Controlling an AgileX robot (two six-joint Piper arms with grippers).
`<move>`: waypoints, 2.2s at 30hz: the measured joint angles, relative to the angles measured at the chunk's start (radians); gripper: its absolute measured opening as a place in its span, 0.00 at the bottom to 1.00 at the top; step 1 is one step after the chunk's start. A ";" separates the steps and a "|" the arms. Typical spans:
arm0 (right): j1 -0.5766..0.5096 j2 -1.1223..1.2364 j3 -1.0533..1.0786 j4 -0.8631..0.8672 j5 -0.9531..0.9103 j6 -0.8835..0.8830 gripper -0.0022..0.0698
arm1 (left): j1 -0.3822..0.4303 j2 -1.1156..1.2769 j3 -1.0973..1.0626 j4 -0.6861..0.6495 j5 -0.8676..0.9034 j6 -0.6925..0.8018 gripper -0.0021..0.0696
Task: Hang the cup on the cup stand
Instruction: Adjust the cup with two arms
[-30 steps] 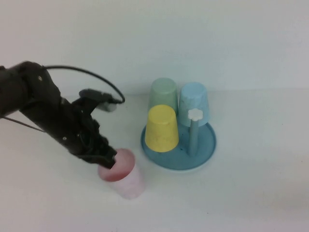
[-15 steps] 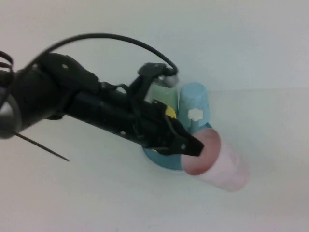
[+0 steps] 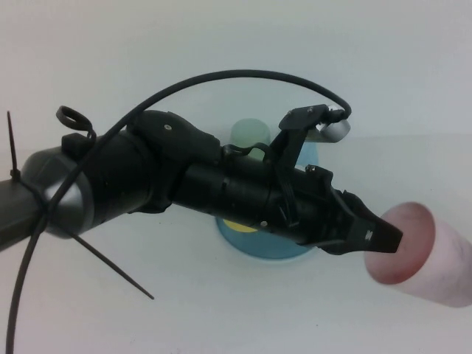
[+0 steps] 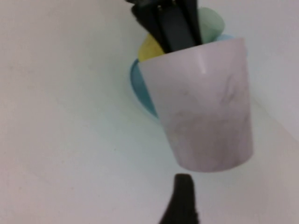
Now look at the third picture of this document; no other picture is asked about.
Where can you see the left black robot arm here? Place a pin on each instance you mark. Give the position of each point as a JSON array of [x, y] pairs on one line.
[[121, 173]]

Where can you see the blue cup stand tray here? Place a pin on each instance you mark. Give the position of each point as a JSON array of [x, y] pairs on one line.
[[258, 247]]

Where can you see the green plastic cup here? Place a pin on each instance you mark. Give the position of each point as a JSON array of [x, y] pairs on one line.
[[250, 131]]

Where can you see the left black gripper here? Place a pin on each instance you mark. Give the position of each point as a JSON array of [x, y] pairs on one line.
[[306, 199]]

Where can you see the yellow plastic cup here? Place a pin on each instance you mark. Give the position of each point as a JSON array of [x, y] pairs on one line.
[[239, 226]]

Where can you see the light blue plastic cup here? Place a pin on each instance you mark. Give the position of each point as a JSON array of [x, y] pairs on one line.
[[309, 155]]

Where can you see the pink plastic cup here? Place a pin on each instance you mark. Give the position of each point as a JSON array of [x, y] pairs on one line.
[[442, 265]]

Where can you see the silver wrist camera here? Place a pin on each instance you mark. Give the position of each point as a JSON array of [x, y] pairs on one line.
[[333, 131]]

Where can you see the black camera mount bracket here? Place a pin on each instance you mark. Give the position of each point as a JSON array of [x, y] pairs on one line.
[[291, 125]]

